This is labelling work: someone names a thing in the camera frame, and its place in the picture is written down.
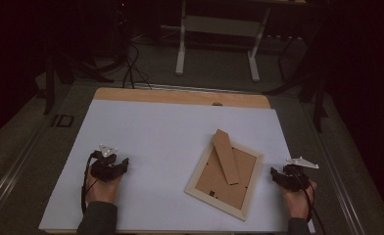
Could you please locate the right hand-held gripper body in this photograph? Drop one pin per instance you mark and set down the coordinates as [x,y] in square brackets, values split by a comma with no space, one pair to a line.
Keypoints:
[296,179]

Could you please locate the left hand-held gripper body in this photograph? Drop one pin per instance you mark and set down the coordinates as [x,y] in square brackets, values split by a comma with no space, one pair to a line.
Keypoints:
[103,169]

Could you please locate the wooden picture frame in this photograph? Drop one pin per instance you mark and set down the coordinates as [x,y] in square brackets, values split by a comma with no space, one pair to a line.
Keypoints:
[219,187]

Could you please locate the person's left hand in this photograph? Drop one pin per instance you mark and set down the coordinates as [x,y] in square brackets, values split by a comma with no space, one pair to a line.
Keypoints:
[102,192]

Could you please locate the person's right hand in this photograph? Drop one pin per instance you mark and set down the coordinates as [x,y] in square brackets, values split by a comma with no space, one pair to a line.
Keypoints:
[297,204]

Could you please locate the white table sheet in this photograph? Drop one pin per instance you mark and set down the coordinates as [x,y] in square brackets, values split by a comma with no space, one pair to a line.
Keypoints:
[154,130]

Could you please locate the black floor socket plate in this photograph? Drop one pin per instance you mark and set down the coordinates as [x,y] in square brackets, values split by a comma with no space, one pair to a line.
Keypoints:
[62,120]

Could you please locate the black metal stand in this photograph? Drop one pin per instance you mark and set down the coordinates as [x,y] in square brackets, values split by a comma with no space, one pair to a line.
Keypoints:
[49,88]
[317,107]

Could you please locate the white metal stand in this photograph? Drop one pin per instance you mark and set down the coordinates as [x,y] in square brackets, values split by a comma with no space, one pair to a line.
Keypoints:
[221,26]

